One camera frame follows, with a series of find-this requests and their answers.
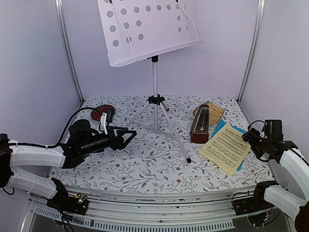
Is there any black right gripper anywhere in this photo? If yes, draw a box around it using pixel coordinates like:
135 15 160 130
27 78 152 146
243 128 272 159

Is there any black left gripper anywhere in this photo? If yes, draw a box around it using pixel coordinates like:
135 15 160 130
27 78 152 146
81 126 138 156

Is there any yellow sheet music page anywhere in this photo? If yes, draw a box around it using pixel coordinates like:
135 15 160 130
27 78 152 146
198 123 251 176

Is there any white blue sheet music booklet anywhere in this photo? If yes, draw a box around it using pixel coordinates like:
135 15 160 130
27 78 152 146
211 120 250 175

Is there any dark red wooden metronome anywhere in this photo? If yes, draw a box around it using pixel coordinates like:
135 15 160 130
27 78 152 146
190 104 210 144

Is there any white tripod music stand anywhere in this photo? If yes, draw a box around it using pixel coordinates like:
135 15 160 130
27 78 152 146
98 0 201 163

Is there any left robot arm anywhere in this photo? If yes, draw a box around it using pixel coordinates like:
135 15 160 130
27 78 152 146
0 111 137 210

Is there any red floral round tin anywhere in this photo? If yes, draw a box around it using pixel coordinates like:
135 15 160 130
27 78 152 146
91 104 115 121

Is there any woven bamboo tray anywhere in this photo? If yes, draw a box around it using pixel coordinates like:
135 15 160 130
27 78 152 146
204 101 225 126

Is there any floral table cloth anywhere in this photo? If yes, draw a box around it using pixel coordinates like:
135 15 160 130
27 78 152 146
50 96 274 194

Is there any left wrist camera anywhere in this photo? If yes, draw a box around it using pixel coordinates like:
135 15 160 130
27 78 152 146
105 111 114 123

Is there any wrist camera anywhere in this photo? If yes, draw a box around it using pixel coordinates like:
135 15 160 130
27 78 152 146
105 111 114 123
264 119 283 141

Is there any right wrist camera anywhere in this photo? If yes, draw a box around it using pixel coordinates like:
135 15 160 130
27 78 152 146
264 119 283 141

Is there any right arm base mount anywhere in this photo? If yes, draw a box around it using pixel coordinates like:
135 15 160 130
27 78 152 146
231 191 273 227

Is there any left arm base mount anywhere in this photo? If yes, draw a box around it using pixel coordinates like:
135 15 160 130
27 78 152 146
46 191 89 216

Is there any aluminium front rail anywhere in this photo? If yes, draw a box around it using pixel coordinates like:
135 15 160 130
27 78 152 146
21 185 302 232

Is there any right aluminium frame post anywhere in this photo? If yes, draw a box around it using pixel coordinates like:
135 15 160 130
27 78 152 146
237 0 266 105

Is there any aluminium frame post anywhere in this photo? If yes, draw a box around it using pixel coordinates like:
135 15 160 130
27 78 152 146
55 0 84 103
237 0 266 105

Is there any left aluminium frame post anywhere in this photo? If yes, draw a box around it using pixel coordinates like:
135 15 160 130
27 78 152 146
55 0 84 103

